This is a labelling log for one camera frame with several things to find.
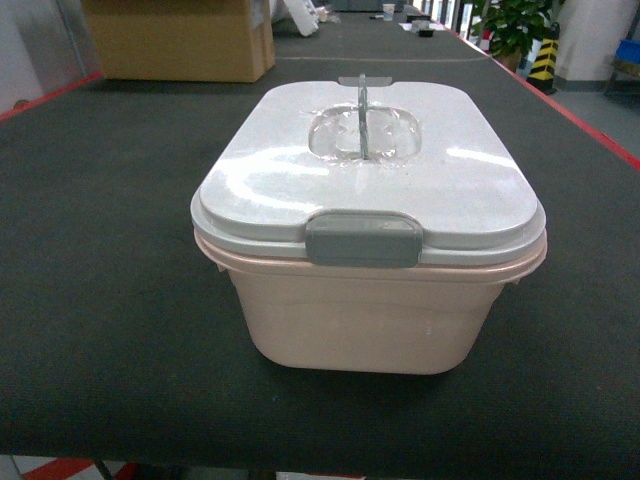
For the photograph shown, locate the white paper cup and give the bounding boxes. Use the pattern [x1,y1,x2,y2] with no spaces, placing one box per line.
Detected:
[382,3,395,22]

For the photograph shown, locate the yellow black striped bollard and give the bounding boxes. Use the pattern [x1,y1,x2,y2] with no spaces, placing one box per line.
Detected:
[526,22,561,95]

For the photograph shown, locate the white foam pieces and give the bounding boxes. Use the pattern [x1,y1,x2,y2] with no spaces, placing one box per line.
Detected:
[268,0,341,37]

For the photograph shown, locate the white box lid grey handle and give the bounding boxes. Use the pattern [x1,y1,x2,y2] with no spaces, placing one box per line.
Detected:
[191,81,546,268]

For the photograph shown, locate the dark grey table mat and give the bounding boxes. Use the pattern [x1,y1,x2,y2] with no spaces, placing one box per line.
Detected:
[1,14,639,479]

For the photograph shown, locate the pink plastic storage box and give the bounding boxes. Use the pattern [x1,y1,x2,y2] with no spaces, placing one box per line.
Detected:
[195,235,547,375]

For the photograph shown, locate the brown cardboard box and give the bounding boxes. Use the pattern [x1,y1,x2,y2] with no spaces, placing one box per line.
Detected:
[81,1,275,83]

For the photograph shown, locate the green potted plant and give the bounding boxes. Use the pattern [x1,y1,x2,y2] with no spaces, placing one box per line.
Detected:
[471,0,565,73]

